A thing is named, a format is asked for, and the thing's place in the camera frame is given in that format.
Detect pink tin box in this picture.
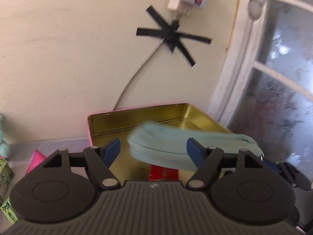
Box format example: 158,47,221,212
86,102,233,182

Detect red card in tin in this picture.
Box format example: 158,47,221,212
148,165,179,181

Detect green medicine box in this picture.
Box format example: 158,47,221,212
0,159,14,205

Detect teal teddy bear plush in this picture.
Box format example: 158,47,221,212
0,115,11,159

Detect green wet wipes pack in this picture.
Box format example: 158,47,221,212
1,197,18,224

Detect black tape cross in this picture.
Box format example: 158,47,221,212
136,5,212,67

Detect white window frame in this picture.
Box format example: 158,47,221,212
207,0,312,127

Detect white power cable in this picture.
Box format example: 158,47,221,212
113,41,165,110

